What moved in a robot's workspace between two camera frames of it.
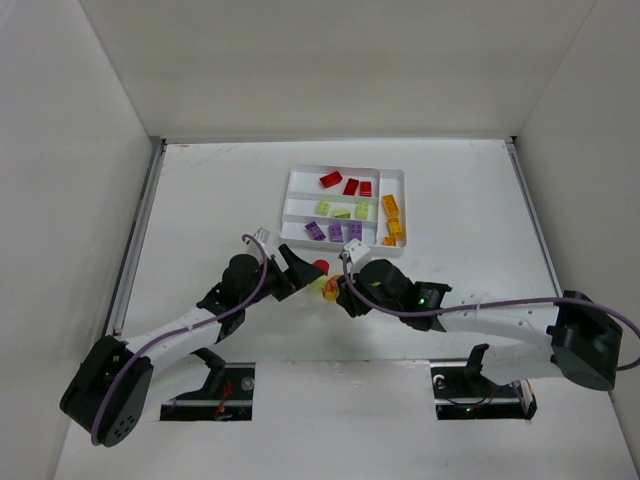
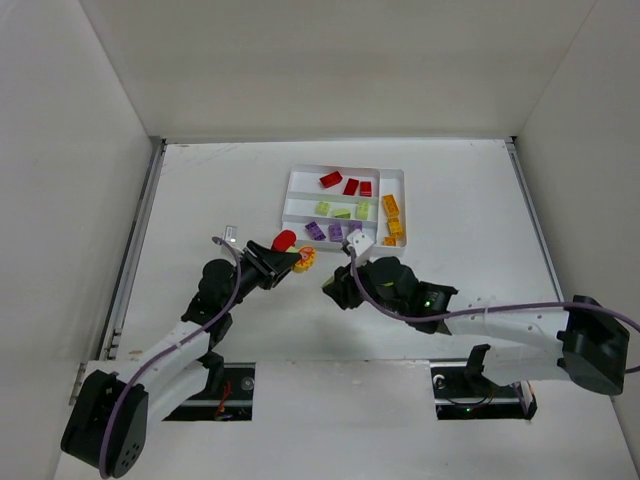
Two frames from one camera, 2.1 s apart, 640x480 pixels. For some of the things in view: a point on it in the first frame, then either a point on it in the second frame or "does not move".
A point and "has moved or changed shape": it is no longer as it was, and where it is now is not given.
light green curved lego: [316, 286] -> [328, 282]
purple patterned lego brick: [315, 231] does not move
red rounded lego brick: [323, 264] -> [283, 240]
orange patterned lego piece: [331, 288] has moved or changed shape
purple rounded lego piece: [355, 230] does not move
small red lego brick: [365, 189] does not move
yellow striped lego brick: [395, 228] does not move
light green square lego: [322, 208] does not move
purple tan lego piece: [336, 233] does not move
